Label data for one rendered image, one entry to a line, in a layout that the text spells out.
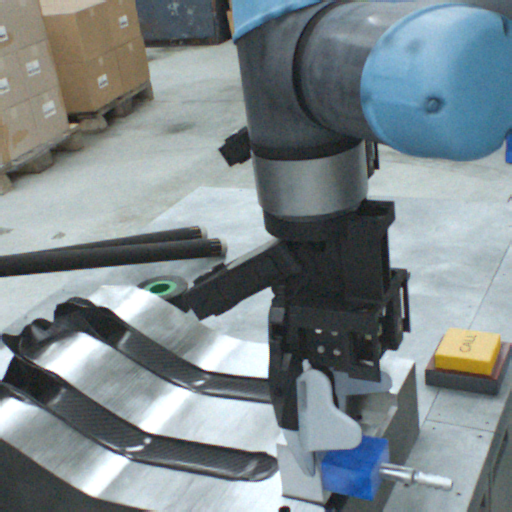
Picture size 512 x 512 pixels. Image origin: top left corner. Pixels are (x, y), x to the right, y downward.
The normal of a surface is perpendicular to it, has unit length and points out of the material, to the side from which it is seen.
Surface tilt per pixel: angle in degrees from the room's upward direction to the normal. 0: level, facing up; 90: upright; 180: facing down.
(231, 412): 3
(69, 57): 91
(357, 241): 90
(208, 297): 89
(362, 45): 54
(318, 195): 90
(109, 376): 28
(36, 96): 81
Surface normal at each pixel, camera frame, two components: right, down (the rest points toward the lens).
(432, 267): -0.13, -0.90
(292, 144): -0.27, 0.44
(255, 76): -0.83, 0.33
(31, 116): 0.93, 0.15
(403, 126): -0.73, 0.59
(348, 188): 0.60, 0.27
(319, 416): -0.46, 0.25
